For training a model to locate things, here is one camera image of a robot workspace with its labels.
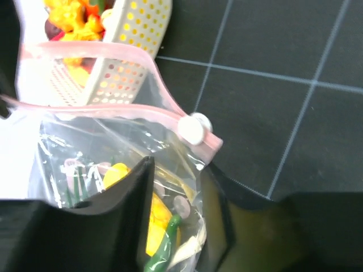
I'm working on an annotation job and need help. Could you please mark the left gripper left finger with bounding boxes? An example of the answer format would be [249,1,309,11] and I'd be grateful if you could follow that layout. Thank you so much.
[1,156,155,271]

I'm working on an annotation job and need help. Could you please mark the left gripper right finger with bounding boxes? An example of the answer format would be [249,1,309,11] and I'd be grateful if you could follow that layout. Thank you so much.
[197,165,362,271]

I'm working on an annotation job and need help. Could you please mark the green toy scallion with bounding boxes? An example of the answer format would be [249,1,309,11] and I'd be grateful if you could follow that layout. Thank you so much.
[66,166,88,207]

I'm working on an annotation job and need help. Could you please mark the yellow toy corn cob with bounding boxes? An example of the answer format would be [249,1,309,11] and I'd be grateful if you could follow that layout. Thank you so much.
[146,193,172,257]

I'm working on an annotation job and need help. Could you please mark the green toy chili pepper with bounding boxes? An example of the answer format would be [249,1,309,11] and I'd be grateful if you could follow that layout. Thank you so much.
[143,214,182,272]

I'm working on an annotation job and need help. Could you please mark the clear pink-dotted zip bag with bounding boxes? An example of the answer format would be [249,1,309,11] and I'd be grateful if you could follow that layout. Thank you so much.
[0,41,223,272]

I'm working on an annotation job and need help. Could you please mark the yellow toy banana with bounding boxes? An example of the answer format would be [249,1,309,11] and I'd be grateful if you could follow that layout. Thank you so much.
[103,163,131,189]

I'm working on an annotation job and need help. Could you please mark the white perforated plastic basket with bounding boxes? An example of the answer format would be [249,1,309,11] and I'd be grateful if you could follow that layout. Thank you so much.
[18,1,175,108]

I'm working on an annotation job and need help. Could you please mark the orange toy bell pepper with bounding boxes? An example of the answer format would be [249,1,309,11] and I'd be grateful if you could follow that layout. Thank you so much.
[44,0,105,41]

